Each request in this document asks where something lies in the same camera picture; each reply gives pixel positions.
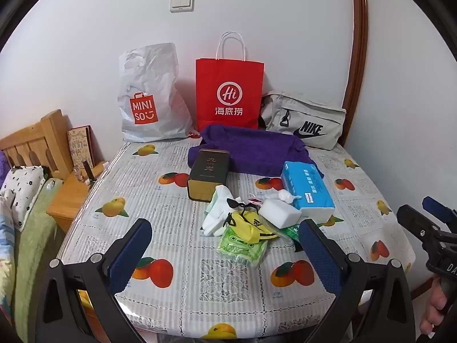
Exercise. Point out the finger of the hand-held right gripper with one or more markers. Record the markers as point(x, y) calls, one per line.
point(441, 210)
point(416, 221)

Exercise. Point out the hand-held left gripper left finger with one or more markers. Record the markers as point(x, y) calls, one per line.
point(132, 250)

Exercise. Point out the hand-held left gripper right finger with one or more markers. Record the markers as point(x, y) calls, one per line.
point(321, 253)

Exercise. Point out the green sachet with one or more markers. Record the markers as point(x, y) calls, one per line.
point(291, 232)

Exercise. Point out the white sponge block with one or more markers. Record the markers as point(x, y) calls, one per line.
point(280, 214)

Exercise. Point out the small white cotton bundle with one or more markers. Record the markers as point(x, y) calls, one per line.
point(285, 195)

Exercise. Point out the green wet wipes pack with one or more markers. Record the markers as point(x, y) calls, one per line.
point(239, 252)

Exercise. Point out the white tomato print packet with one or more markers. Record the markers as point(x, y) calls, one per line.
point(255, 202)

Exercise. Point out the white gloves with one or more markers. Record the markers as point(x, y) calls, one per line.
point(219, 207)

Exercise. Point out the black fabric piece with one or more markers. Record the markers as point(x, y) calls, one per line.
point(234, 203)

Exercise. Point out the person's right hand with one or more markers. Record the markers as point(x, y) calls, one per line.
point(433, 303)

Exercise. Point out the blue tissue pack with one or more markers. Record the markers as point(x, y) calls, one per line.
point(307, 185)

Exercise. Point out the wooden nightstand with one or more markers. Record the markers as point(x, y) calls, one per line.
point(68, 200)

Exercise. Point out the black upright object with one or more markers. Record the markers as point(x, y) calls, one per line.
point(89, 173)

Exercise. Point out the small glass bottle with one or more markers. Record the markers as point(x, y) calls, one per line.
point(78, 175)

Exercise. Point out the green blanket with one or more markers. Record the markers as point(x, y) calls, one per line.
point(35, 243)

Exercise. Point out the dark green tin box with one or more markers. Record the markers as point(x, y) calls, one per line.
point(209, 171)

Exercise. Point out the patterned notebook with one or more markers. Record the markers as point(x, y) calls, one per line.
point(80, 146)

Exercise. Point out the purple towel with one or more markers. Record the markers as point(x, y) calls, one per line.
point(257, 146)

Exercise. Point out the colourful striped quilt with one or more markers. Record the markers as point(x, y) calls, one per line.
point(7, 250)

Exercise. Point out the white dotted pillow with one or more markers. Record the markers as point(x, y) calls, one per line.
point(21, 189)

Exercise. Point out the small red packet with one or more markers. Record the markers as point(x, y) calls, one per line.
point(195, 135)

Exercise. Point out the grey waist bag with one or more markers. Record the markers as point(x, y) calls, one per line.
point(314, 114)

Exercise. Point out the wooden bed headboard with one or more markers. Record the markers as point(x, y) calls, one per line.
point(35, 139)

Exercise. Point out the purple plush toy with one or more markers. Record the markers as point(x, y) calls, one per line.
point(2, 164)

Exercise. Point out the white plastic shopping bag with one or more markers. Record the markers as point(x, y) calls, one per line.
point(157, 78)

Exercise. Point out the red paper bag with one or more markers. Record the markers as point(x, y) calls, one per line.
point(228, 75)

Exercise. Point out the brown wooden door frame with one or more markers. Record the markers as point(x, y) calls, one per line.
point(359, 43)

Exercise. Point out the white light switch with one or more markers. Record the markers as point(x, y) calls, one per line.
point(182, 2)

